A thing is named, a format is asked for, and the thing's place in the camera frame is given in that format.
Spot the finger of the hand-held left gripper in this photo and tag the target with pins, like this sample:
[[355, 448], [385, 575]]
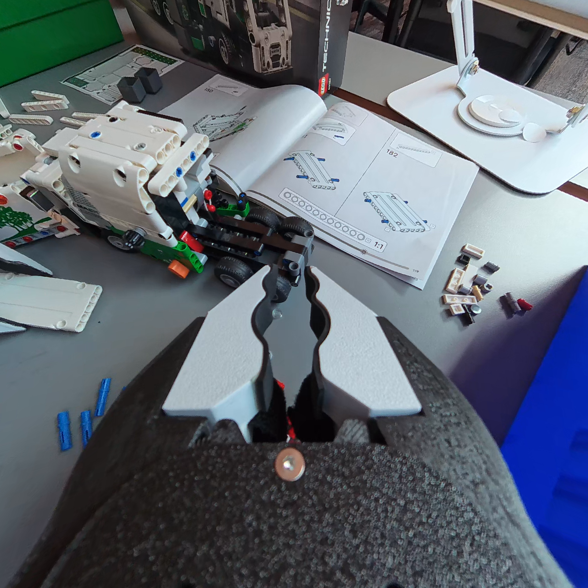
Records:
[[8, 326], [18, 264]]

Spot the dark grey lego cube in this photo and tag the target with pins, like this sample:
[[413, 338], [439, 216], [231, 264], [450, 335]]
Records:
[[150, 80], [131, 89]]

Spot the white green lego truck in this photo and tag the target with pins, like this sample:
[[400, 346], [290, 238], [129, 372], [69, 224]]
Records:
[[119, 151]]

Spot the white lego panel with holes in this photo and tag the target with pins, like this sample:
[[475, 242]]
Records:
[[55, 298]]

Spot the pile of small tan pieces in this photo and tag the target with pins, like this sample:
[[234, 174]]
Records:
[[459, 299]]

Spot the blue plastic bin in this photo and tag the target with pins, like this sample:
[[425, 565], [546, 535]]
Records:
[[560, 413]]

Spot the white folding stand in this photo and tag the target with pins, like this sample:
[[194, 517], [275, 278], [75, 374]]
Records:
[[436, 115]]

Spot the green plastic bin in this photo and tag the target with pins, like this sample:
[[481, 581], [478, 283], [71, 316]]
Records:
[[55, 36]]

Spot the dark grey lego pin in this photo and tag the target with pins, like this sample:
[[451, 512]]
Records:
[[510, 303]]

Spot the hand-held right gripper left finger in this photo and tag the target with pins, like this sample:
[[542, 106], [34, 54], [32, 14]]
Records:
[[216, 363]]

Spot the scattered white lego beams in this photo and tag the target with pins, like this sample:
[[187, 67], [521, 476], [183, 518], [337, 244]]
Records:
[[46, 105]]

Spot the small red lego piece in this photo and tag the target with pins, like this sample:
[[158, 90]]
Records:
[[524, 304]]

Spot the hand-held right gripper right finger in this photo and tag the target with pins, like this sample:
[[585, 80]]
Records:
[[363, 367]]

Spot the blue lego pin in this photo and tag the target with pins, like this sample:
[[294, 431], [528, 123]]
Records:
[[103, 397], [65, 432], [87, 427]]

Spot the lego truck set box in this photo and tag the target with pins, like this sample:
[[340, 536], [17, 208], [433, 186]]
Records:
[[275, 41]]

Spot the lego sticker sheet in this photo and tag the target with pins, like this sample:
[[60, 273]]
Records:
[[101, 69]]

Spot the open lego instruction booklet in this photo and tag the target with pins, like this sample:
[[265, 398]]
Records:
[[390, 193]]

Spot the white lego hopper assembly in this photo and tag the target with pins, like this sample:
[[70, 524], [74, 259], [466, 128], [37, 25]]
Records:
[[27, 220]]

